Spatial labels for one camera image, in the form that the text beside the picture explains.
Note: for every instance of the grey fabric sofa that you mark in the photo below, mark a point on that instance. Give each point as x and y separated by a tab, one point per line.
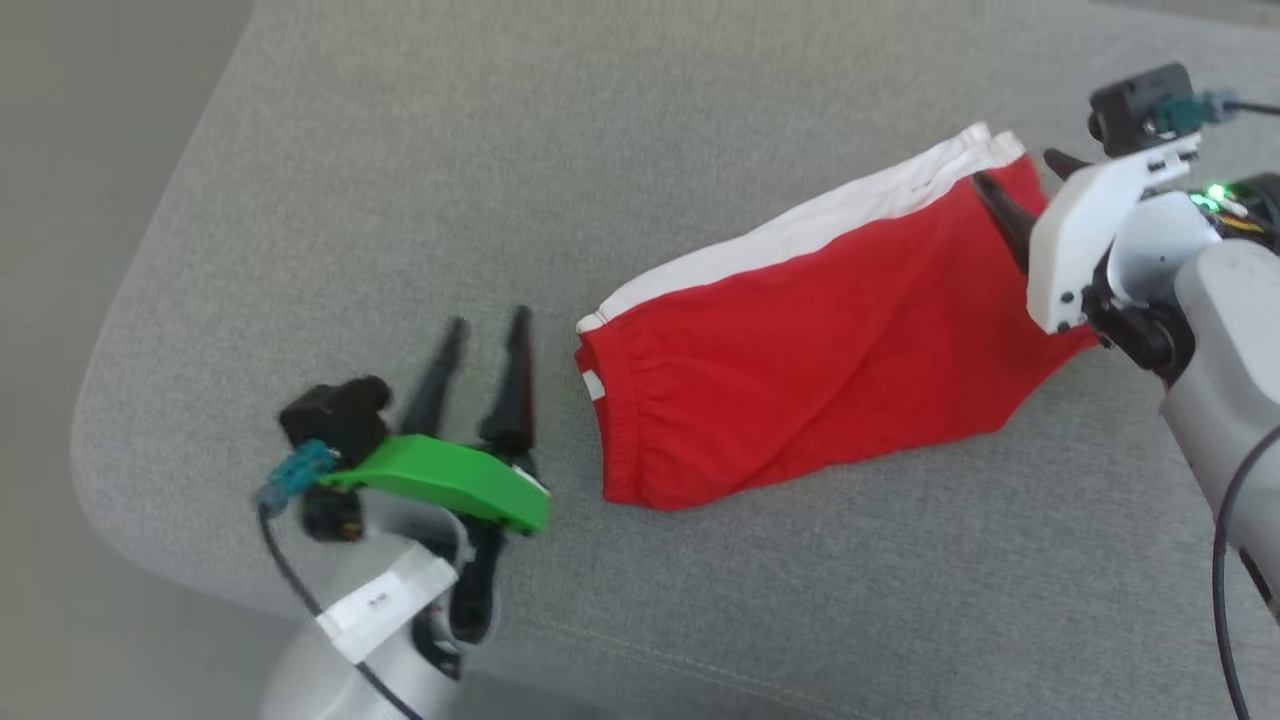
400	180

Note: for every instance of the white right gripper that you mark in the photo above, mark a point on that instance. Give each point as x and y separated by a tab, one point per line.
1075	235

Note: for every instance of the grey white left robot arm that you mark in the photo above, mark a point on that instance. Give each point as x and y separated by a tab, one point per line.
330	680

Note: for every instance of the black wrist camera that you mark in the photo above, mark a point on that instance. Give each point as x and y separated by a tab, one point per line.
1135	100
335	415

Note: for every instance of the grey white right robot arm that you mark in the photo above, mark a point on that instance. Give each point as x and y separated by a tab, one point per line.
1220	330

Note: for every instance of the red shorts with white stripe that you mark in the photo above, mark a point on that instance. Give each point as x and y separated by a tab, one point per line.
800	360

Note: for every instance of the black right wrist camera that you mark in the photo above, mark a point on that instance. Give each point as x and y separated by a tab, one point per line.
1135	100

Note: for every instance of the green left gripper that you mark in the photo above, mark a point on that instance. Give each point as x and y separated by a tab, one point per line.
450	475

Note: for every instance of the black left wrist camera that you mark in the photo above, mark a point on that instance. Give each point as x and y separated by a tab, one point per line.
335	415

